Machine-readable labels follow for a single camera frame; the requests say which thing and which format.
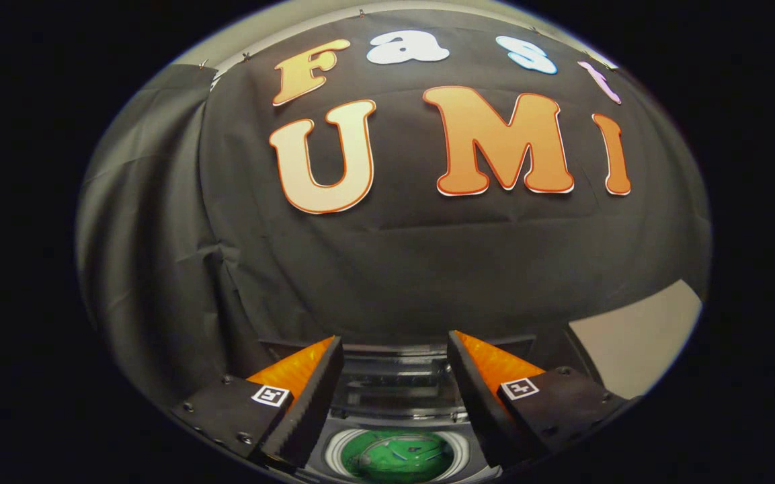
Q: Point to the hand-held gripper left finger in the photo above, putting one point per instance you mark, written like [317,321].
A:
[313,403]

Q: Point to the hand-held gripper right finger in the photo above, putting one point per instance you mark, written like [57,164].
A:
[481,410]

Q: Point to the dark washing machine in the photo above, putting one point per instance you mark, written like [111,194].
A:
[394,383]

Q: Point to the green polo shirt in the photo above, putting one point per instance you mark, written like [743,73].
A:
[394,460]

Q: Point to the black backdrop cloth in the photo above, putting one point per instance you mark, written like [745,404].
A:
[427,269]

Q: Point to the grey metal cabinet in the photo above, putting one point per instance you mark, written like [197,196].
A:
[636,343]

